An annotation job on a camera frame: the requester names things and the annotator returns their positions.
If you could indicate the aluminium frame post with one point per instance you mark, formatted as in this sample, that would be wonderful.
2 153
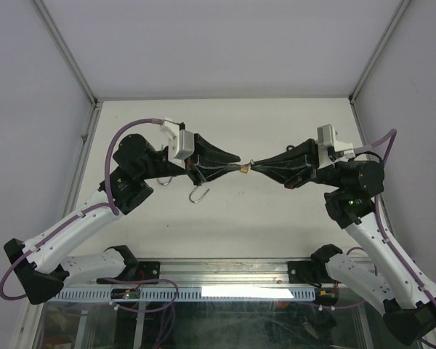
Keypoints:
64 50
380 48

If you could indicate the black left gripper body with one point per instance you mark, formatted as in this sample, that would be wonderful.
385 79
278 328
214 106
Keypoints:
194 168

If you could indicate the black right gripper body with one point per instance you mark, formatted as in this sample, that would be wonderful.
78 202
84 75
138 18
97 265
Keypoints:
293 179

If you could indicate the slotted cable duct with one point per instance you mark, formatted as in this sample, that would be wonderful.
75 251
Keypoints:
185 294

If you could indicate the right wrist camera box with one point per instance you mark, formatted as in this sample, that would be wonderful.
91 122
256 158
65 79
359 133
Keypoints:
331 150

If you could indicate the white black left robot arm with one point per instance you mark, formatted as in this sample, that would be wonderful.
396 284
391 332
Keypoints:
44 265

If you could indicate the aluminium frame post left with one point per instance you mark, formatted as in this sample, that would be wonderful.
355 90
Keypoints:
64 50

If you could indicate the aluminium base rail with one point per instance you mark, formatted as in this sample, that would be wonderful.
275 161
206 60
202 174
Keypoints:
195 271

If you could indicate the aluminium frame post right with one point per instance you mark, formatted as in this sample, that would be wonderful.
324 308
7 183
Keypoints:
380 48

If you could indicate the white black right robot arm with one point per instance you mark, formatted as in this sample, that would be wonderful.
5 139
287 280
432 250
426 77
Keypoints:
402 294

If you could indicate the small brass padlock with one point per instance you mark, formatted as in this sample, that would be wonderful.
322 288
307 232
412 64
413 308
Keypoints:
245 168

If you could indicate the large brass padlock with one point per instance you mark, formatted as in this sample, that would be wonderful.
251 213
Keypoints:
164 181

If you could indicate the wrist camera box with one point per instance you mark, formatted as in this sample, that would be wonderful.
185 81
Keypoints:
331 150
181 141

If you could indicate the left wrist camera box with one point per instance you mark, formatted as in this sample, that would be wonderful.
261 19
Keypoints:
181 141

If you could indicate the long-shackle brass padlock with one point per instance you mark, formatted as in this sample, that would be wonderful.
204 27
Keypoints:
194 197

